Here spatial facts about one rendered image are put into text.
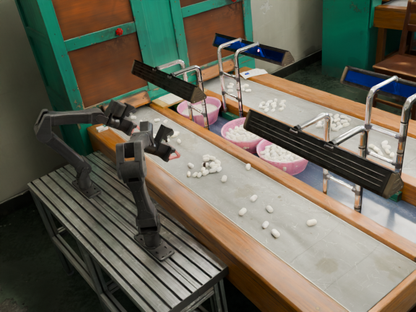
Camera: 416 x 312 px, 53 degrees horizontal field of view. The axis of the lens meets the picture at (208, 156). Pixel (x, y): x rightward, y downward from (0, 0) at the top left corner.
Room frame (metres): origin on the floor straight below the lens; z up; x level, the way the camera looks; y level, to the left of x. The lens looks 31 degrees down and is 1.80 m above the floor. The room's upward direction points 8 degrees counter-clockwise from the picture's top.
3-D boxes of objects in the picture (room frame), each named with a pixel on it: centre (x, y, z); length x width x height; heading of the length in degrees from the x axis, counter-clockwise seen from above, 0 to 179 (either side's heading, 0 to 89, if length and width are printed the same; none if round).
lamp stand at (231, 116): (2.24, -0.25, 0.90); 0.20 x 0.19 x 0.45; 31
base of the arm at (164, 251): (1.25, 0.27, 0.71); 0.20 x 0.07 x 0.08; 36
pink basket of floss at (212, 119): (2.29, 0.01, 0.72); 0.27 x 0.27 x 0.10
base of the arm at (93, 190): (1.73, 0.62, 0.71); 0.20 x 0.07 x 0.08; 36
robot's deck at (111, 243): (1.64, 0.24, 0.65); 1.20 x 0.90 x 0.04; 36
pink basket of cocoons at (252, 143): (1.91, -0.22, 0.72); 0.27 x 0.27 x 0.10
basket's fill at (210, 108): (2.29, 0.01, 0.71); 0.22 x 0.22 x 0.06
